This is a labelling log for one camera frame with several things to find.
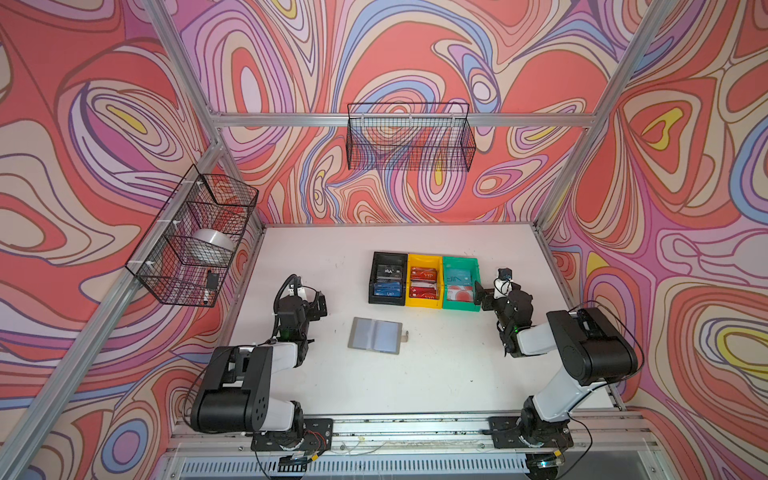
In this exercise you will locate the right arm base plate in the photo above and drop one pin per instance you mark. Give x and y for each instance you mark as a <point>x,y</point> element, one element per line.
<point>520,432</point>

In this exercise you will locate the pink white circle card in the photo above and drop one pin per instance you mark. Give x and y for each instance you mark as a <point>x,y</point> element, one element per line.
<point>459,293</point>

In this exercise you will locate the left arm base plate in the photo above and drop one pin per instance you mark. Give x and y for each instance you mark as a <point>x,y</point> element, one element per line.
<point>308,435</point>

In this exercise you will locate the black wire basket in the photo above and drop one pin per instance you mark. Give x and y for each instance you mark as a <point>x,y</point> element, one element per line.
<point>185,257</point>
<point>410,136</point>

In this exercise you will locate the black plastic bin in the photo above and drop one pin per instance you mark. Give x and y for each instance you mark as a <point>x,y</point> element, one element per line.
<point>387,280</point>

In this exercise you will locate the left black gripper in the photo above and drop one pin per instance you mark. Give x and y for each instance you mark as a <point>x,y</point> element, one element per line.
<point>312,311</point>

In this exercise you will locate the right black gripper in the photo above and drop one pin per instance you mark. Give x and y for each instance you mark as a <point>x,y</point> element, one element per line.
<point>485,295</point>

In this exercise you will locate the silver tape roll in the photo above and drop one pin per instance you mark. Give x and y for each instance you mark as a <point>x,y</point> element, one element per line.
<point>211,247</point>

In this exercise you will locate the back black wire basket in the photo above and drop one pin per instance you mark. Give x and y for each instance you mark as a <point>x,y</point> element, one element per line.
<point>410,136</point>

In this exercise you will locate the aluminium front rail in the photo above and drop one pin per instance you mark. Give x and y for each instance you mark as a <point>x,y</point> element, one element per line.
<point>465,432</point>

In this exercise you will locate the green plastic bin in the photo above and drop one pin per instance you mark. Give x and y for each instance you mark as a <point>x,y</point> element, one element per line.
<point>459,277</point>

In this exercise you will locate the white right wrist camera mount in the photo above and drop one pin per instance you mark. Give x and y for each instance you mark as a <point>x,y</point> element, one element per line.
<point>503,282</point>

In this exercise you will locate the yellow plastic bin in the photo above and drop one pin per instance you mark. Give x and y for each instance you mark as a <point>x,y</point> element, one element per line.
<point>424,283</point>

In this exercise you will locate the left black wire basket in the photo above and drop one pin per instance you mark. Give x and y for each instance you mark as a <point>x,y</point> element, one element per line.
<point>185,257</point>

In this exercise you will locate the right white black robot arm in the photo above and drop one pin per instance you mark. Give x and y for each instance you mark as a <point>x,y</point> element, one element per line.
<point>593,353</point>

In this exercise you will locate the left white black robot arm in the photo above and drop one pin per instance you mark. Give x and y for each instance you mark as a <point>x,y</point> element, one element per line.
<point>234,395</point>

